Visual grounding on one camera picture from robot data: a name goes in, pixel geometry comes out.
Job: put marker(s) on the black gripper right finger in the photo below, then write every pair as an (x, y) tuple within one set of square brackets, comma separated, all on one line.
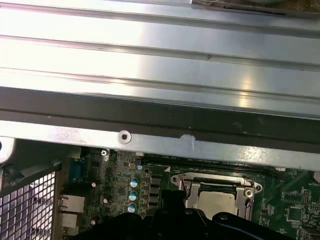
[(225, 228)]

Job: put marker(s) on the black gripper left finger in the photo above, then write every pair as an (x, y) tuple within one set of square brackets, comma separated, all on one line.
[(140, 227)]

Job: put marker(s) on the silver square CPU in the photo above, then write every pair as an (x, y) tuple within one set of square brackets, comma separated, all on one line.
[(217, 203)]

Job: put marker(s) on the thin metal locking lever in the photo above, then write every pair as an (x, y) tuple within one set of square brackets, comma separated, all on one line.
[(248, 210), (184, 188)]

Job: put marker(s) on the metal socket cover frame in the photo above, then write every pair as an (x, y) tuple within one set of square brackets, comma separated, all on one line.
[(192, 200)]

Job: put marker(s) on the CPU socket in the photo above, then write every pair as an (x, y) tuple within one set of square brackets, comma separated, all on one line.
[(176, 180)]

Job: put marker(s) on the black RAM slot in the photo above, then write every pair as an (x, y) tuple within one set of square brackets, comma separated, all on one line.
[(225, 168), (175, 158)]

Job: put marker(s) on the blue-topped capacitor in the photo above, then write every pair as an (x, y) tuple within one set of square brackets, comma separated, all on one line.
[(133, 195), (135, 182), (132, 207)]

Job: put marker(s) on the green motherboard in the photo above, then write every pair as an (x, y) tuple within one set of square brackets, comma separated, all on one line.
[(287, 200)]

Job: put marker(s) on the metal network port block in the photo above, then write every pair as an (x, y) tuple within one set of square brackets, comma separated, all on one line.
[(72, 203)]

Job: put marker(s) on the silver motherboard screw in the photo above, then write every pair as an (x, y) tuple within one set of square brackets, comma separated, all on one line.
[(104, 152)]

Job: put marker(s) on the blue VGA port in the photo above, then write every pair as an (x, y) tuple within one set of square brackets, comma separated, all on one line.
[(76, 170)]

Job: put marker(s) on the black and grey PC case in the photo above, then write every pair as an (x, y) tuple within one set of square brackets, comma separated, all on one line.
[(150, 112)]

